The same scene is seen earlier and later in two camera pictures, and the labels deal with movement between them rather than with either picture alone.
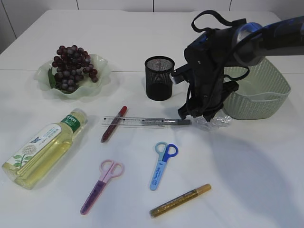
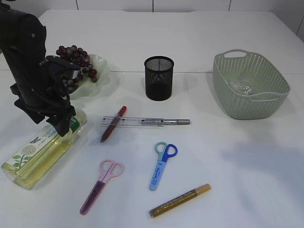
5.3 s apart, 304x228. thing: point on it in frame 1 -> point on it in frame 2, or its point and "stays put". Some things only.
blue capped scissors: [164, 150] stays put
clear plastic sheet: [215, 122] -> [243, 89]
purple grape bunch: [71, 62] stays put
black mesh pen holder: [159, 77] stays put
